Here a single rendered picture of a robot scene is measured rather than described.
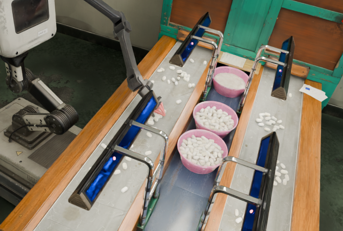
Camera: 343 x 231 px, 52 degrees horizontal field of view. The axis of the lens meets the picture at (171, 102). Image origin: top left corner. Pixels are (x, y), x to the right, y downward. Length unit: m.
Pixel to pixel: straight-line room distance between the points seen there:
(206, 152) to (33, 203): 0.86
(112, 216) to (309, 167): 1.04
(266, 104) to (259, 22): 0.59
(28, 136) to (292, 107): 1.64
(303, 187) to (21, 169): 1.50
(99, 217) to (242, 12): 1.65
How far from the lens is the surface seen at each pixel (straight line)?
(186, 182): 1.79
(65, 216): 1.57
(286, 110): 2.33
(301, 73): 2.61
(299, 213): 1.76
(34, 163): 2.12
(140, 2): 3.60
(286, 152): 2.04
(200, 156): 1.83
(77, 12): 4.00
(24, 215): 1.57
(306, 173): 1.95
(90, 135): 1.83
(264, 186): 1.31
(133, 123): 1.38
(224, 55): 2.60
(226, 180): 1.74
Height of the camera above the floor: 2.06
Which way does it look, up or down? 39 degrees down
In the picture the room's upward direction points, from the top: 11 degrees clockwise
